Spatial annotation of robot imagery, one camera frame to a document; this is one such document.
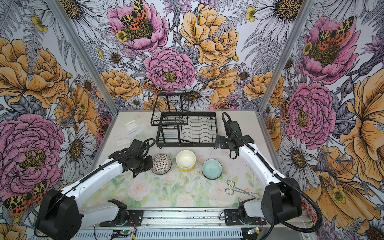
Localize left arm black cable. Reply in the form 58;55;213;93
32;137;157;238

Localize mint green bowl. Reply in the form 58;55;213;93
202;159;223;180

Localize aluminium mounting rail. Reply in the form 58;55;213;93
56;206;310;230

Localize black white patterned bowl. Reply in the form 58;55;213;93
151;154;172;175

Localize metal tongs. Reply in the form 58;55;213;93
224;180;260;199

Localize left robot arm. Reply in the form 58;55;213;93
34;138;156;240

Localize clear square plastic packet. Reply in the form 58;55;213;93
124;120;141;135

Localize black wire dish rack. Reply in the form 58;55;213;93
151;90;218;149

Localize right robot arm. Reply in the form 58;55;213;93
216;120;302;226

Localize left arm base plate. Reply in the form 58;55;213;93
99;210;144;227

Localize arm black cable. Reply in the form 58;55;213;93
32;137;157;238
221;112;323;234

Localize cream white bowl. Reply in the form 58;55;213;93
176;150;196;171

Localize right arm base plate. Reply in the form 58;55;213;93
223;209;267;226

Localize clear ribbed plastic packet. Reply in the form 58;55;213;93
116;136;131;148

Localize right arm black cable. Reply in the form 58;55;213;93
221;112;323;234

